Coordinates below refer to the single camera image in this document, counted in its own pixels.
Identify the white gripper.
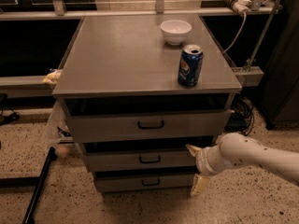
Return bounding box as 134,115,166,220
186,144,220,196

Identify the grey drawer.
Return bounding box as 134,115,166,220
94,173,193,192
66,110,231,143
80,147,195,172

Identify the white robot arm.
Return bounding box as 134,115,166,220
186,133,299,196

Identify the grey bottom drawer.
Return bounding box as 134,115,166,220
94,173,193,192

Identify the grey metal drawer cabinet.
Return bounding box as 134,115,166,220
53,14,241,180

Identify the grey top drawer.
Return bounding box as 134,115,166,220
66,110,231,143

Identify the blue pepsi soda can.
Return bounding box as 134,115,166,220
178,44,204,88

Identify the dark grey cabinet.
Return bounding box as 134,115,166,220
257,0,299,130

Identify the white ceramic bowl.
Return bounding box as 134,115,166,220
160,20,192,45

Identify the clear plastic bag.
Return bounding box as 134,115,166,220
44,101,74,157

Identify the black metal floor bar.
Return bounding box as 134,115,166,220
0,147,57,224

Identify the white power strip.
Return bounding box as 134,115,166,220
224,0,251,16

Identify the yellow snack bag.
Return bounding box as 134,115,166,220
43,69,62,85

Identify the black cable bundle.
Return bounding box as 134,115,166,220
224,96,255,137

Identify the grey metal rail frame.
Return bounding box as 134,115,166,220
0,0,289,99

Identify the white power cable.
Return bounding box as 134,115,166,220
221,12,248,55

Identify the black cable on left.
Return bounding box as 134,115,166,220
0,92,21,126

